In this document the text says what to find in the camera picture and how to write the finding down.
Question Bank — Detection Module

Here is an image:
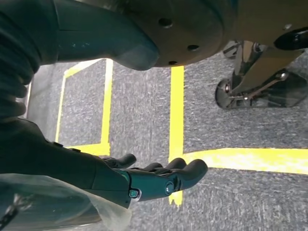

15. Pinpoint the robot right arm ribbed sleeve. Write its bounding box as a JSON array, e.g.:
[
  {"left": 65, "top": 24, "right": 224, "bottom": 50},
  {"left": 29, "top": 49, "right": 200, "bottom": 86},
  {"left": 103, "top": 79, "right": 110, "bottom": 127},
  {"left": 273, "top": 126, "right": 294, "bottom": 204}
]
[{"left": 0, "top": 0, "right": 58, "bottom": 121}]

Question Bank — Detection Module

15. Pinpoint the yellow floor tape rectangle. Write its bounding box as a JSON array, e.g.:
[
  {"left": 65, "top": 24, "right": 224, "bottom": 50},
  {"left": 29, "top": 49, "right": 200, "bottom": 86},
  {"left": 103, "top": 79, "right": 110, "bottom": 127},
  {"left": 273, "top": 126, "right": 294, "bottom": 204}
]
[
  {"left": 54, "top": 58, "right": 114, "bottom": 157},
  {"left": 168, "top": 65, "right": 308, "bottom": 207}
]

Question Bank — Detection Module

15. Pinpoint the black robot mobile base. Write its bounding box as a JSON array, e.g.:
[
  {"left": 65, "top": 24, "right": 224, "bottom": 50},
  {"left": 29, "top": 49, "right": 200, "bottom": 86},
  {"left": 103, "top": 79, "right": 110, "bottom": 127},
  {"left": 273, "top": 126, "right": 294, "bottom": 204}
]
[{"left": 79, "top": 0, "right": 308, "bottom": 69}]

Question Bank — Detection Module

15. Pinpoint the thin braided cable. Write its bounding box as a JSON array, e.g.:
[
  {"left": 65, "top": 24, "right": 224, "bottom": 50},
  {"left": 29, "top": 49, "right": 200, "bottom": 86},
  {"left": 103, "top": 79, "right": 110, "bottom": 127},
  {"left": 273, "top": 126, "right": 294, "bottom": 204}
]
[{"left": 0, "top": 193, "right": 33, "bottom": 230}]

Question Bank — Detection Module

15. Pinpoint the translucent plastic sheet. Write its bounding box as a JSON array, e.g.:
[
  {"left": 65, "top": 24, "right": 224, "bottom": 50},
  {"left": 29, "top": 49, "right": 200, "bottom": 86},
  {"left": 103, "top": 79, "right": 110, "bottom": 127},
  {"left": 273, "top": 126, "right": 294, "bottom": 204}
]
[{"left": 0, "top": 173, "right": 132, "bottom": 231}]

